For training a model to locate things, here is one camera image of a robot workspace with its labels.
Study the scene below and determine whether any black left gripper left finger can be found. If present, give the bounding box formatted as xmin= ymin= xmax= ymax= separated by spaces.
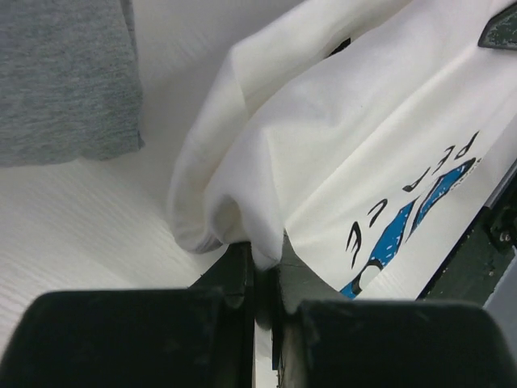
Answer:
xmin=1 ymin=243 xmax=254 ymax=387

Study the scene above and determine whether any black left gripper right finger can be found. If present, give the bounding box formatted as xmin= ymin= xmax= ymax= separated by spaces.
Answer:
xmin=271 ymin=241 xmax=516 ymax=387

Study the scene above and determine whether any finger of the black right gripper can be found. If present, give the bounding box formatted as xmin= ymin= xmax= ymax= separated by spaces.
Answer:
xmin=477 ymin=4 xmax=517 ymax=51

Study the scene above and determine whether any white daisy print t-shirt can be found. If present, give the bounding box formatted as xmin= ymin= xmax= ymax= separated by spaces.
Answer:
xmin=167 ymin=1 xmax=516 ymax=299

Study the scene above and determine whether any folded grey t-shirt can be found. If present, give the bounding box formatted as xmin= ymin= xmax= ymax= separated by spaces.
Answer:
xmin=1 ymin=1 xmax=143 ymax=167

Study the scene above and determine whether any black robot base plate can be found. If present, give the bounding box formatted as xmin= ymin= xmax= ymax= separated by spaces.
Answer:
xmin=418 ymin=165 xmax=516 ymax=305

